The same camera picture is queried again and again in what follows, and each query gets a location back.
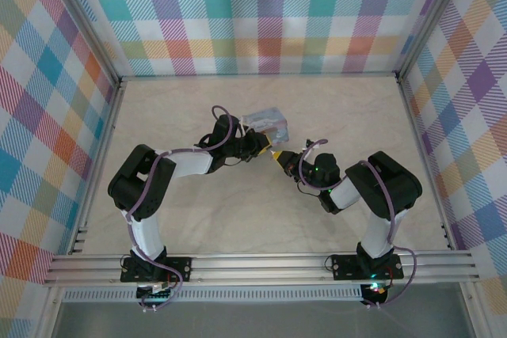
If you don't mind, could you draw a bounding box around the controller circuit board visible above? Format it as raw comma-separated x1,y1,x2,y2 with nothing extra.
135,281,177,302
360,281,389,304

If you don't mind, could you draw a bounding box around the short aluminium frame post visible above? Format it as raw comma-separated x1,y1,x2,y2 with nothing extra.
459,280,488,338
33,286,67,338

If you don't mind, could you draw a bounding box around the blue cartoon tin box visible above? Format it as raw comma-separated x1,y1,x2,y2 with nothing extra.
240,107,291,145

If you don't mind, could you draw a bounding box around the grey slotted cable duct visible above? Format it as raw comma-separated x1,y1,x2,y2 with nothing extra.
63,288,364,303

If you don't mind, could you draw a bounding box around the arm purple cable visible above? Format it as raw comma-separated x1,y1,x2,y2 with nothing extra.
296,138,417,310
125,104,242,313

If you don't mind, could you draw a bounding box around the aluminium floor rail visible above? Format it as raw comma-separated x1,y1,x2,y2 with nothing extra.
395,72,459,252
67,76,128,256
118,70,401,81

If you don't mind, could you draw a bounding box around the long aluminium mounting rail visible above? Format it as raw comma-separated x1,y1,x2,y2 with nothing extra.
42,249,482,287

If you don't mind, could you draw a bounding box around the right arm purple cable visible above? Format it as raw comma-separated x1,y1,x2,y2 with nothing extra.
296,138,417,310

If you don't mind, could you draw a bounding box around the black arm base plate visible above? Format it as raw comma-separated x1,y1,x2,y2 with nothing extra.
330,253,405,280
120,256,193,283

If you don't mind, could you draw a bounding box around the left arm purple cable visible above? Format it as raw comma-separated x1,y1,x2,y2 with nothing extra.
125,104,242,313

